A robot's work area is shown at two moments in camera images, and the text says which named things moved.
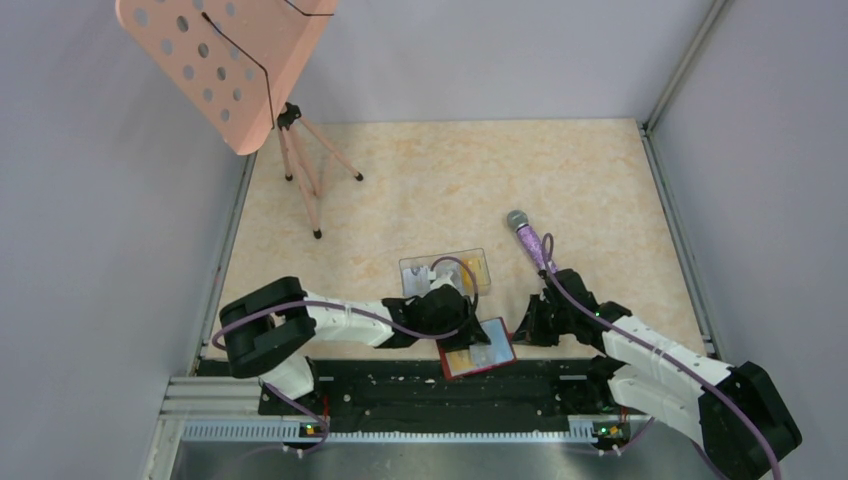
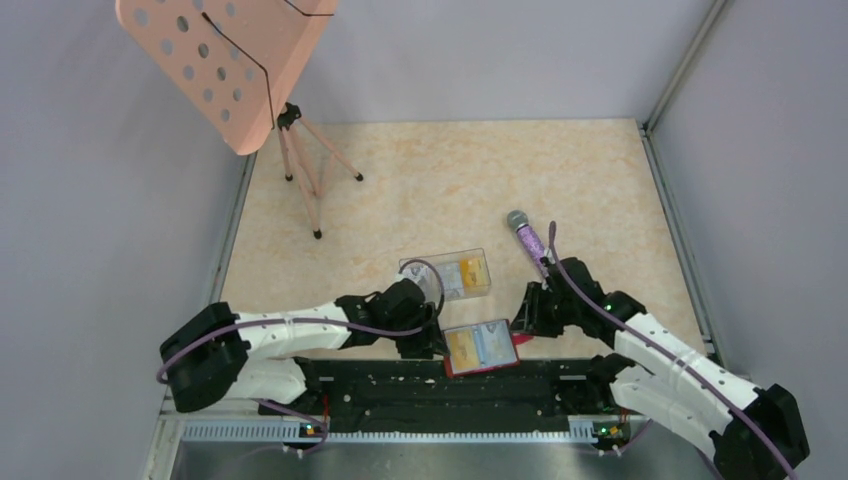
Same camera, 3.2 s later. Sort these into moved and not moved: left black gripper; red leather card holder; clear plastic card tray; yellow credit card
Moved: left black gripper
Not moved: clear plastic card tray; red leather card holder; yellow credit card
